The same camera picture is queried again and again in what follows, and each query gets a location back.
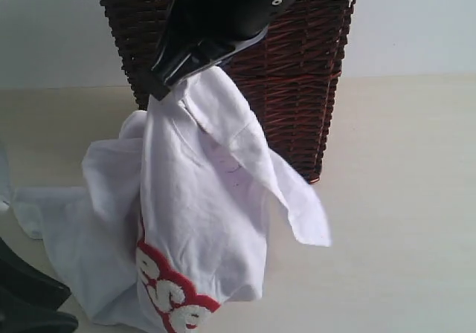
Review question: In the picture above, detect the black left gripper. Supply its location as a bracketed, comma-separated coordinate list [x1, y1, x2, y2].
[1, 241, 79, 333]

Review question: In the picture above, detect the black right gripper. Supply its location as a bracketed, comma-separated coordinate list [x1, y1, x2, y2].
[148, 0, 296, 100]

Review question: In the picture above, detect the white t-shirt with red lettering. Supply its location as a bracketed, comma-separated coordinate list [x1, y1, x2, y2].
[13, 67, 331, 332]

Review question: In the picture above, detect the dark brown wicker basket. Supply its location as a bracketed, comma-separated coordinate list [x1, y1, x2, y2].
[100, 0, 353, 183]

